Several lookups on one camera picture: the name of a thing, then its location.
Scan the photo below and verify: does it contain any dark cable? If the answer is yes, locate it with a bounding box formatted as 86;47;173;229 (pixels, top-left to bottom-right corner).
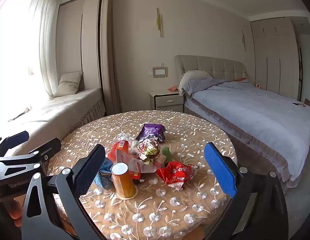
8;107;31;122

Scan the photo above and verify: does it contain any red snack packet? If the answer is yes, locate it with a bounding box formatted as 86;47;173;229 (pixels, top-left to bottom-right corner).
156;161;200;192

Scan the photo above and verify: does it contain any blue packet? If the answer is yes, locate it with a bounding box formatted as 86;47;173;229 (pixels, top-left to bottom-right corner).
93;157;114;189

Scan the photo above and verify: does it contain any beige upholstered bed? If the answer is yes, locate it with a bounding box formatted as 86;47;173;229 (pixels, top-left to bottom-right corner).
174;54;310;195

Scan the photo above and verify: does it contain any orange and white packet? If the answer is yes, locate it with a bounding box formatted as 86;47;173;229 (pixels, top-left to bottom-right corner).
107;140;157;180

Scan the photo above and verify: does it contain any beige square cushion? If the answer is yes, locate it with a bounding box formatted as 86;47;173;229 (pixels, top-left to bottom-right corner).
55;71;84;98

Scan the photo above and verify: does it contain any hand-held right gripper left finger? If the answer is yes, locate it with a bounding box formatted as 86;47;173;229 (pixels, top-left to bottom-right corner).
21;144;106;240

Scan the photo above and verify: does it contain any beige nightstand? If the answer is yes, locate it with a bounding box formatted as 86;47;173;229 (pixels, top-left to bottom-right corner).
148;90;185;112

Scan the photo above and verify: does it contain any grey ruffled pillow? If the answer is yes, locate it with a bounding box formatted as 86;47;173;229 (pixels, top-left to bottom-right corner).
178;70;213;97

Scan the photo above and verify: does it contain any round table with embroidered tablecloth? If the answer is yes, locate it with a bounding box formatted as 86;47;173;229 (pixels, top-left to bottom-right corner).
46;110;238;240

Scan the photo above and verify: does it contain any white door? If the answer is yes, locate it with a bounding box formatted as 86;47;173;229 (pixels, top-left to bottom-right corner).
297;34;310;101

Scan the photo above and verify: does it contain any beige wardrobe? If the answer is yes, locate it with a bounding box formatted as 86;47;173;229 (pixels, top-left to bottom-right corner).
250;17;302;102

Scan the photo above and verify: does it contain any white sheer curtain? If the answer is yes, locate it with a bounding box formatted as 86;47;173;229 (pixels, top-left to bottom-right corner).
26;0;63;100

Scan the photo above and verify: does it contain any orange paper cup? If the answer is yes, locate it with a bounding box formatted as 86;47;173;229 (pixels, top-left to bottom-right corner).
110;162;138;200

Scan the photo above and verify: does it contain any purple snack packet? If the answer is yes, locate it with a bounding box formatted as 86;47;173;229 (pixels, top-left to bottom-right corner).
135;124;166;142

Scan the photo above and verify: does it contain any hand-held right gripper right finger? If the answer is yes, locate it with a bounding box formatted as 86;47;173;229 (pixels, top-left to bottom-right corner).
204;142;289;240

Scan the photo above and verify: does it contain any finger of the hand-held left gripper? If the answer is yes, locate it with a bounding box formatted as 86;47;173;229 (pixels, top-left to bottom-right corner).
0;138;62;178
0;131;30;156

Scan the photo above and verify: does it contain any green wrapper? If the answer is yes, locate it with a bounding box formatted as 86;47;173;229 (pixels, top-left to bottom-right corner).
159;146;172;163

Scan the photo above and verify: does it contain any framed wall switch panel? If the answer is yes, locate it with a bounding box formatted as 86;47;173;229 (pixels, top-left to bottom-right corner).
151;66;169;78

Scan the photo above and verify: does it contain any grey-blue duvet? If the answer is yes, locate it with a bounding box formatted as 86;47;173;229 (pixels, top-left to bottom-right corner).
184;79;310;183

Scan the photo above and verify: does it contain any white plastic wrapper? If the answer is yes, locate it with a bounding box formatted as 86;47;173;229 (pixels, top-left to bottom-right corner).
136;137;162;165

